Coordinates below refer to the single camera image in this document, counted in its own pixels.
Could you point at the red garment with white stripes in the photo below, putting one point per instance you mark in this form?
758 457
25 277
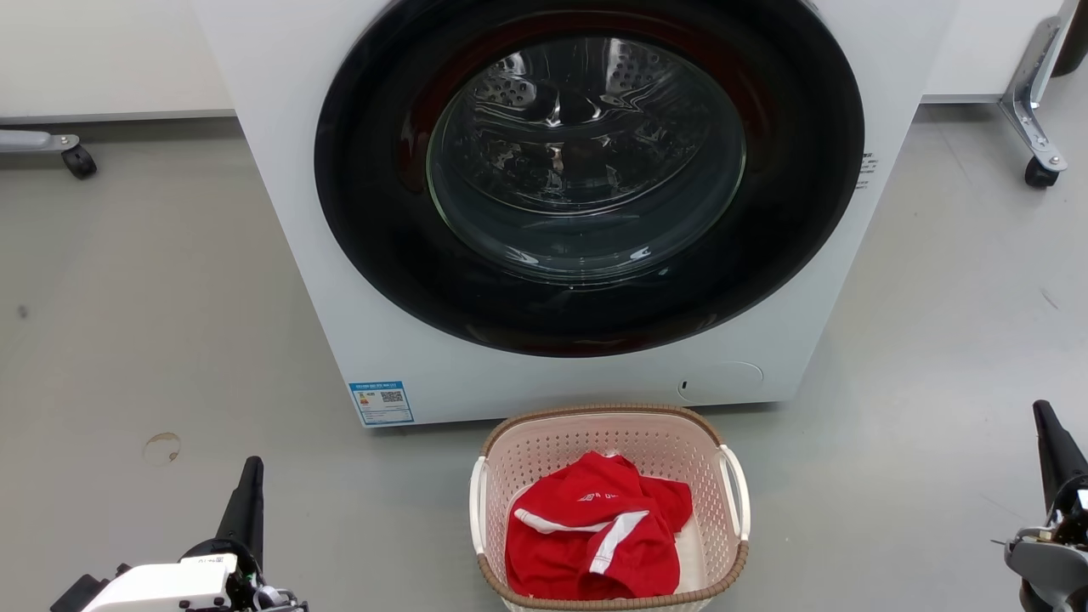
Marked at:
595 544

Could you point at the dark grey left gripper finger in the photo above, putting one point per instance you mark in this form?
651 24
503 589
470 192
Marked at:
246 510

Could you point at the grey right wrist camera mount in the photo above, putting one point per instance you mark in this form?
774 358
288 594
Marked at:
1050 565

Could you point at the grey metal stand leg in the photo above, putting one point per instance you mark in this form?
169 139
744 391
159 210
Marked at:
1030 93
34 140

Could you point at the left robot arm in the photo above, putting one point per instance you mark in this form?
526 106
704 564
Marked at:
78 595

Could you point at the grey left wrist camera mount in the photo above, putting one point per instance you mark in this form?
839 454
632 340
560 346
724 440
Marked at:
279 600

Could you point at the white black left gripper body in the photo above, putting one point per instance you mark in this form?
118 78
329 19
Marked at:
161 586

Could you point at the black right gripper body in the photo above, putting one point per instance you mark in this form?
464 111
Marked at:
1074 514

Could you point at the pink perforated laundry basket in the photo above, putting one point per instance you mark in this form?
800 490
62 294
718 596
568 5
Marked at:
544 459

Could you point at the black caster wheel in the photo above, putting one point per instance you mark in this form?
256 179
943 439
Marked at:
80 161
1041 173

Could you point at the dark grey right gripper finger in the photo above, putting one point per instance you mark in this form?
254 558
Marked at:
1056 455

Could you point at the blue energy label sticker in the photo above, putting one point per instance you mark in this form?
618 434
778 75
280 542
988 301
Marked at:
382 403

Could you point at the round black washer door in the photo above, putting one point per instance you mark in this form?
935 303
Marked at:
365 212

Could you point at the small printed warning text sticker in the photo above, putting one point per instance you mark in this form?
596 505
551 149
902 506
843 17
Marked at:
867 170

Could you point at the round white filter cover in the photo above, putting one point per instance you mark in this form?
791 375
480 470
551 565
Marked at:
722 382

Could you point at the white cloth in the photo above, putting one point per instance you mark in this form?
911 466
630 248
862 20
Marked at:
693 557

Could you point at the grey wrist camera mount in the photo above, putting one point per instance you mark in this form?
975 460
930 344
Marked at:
1050 565
279 600

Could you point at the white front-load washing machine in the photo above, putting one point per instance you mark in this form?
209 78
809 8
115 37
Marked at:
272 170

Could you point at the dark object beside stand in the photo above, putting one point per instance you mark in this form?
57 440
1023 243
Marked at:
1073 38

